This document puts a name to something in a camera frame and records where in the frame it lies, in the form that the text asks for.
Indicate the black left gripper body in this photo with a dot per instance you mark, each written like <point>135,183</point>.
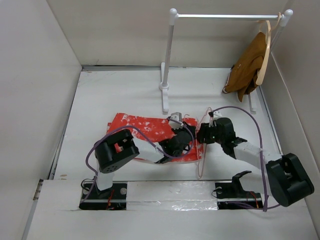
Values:
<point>185,128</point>

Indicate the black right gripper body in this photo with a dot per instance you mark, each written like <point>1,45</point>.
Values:
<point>211,134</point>

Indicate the orange white tie-dye trousers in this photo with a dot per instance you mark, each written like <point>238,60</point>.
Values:
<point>156,129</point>

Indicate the pink wire hanger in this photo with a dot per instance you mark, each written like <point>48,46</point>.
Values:
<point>200,161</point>

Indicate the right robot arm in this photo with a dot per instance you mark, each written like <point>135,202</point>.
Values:
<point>284,175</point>

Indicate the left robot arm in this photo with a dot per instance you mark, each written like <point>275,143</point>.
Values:
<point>126,143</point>

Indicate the brown shorts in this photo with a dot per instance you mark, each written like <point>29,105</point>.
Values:
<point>244,73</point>

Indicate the white clothes rack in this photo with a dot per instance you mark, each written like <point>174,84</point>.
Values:
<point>275,25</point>

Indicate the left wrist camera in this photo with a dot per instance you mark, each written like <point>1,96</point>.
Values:
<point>175,117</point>

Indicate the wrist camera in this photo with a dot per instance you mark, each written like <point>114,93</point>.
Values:
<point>214,115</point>
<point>175,117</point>

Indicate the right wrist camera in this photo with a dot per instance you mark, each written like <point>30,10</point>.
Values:
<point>214,115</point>

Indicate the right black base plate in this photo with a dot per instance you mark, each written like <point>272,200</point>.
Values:
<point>232,197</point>

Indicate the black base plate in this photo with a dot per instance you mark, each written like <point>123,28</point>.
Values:
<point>111,199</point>
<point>232,197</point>

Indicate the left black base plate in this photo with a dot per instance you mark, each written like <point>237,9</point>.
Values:
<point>111,199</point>

